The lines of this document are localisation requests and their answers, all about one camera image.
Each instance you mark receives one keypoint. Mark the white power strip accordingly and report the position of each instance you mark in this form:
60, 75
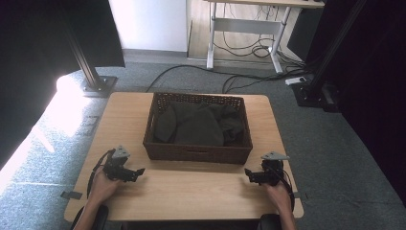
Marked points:
295, 80

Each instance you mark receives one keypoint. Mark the black metal stand with base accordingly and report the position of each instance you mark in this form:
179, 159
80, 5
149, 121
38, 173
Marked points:
92, 76

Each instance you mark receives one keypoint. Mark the grey tape strip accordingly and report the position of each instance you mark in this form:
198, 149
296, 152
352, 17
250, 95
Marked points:
297, 195
71, 195

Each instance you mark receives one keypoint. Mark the white-legged desk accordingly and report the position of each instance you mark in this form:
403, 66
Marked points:
245, 25

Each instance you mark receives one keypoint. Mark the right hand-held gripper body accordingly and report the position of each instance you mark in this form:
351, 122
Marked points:
271, 172

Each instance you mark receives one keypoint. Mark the person's right hand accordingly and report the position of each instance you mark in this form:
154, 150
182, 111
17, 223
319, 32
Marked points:
278, 196

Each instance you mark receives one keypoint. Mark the person's left hand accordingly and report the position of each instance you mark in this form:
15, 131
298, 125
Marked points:
103, 190

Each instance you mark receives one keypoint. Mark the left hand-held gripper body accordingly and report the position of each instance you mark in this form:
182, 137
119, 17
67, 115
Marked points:
115, 169

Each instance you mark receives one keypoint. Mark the black chair armrest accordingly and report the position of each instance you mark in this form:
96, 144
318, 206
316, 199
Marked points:
268, 223
102, 218

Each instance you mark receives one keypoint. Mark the tall black metal stand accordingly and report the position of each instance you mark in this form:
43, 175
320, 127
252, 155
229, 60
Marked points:
322, 64

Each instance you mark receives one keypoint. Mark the dark garment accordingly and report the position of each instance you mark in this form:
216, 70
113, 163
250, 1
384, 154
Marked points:
198, 126

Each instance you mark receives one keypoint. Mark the black curtain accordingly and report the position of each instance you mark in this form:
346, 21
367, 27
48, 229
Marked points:
376, 80
38, 64

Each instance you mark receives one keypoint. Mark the brown woven basket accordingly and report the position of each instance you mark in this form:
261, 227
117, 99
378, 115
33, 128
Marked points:
198, 153

